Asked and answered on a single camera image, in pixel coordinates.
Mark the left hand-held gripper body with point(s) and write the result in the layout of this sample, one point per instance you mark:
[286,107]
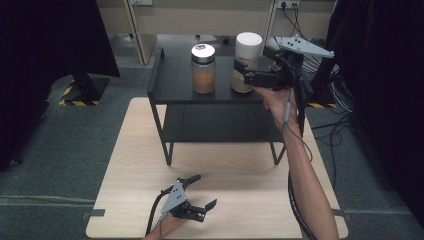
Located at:
[176,200]

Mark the black curtain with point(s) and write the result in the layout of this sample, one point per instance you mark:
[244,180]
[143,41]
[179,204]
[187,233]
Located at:
[386,83]
[40,66]

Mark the black metal shelf rack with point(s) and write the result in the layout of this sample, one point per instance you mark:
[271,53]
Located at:
[176,80]

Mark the white-lid glass spice jar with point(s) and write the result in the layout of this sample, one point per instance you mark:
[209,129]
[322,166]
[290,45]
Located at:
[248,45]

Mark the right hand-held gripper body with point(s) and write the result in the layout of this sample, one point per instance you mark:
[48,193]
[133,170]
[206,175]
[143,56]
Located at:
[283,71]

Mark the person's left hand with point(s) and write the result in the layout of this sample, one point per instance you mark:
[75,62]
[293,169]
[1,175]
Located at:
[168,225]

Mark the beige partition cabinet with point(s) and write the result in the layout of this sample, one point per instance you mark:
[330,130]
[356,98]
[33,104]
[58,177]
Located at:
[200,16]

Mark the wall power socket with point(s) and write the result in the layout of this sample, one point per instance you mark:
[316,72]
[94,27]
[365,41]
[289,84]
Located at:
[288,4]

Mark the stand base with hazard tape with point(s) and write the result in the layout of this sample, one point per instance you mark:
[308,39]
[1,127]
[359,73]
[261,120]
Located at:
[85,90]

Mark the person's right hand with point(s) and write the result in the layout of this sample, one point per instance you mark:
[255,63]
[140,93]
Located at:
[276,103]

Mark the steel-lid glass spice jar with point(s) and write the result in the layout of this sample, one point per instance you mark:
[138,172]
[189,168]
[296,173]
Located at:
[203,76]

